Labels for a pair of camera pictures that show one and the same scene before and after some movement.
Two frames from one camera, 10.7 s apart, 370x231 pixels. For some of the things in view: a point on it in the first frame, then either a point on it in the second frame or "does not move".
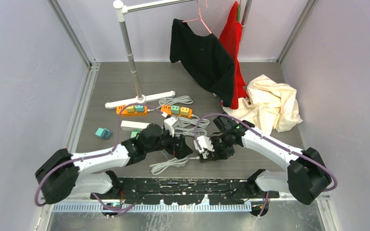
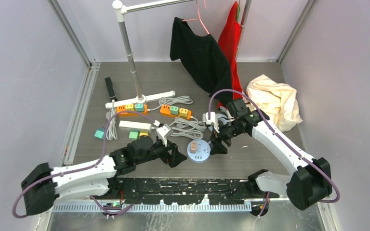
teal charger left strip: x=139 y=108 does not move
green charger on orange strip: x=175 y=109 does not move
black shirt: x=205 y=58 does not move
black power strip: x=223 y=154 -> x=111 y=89
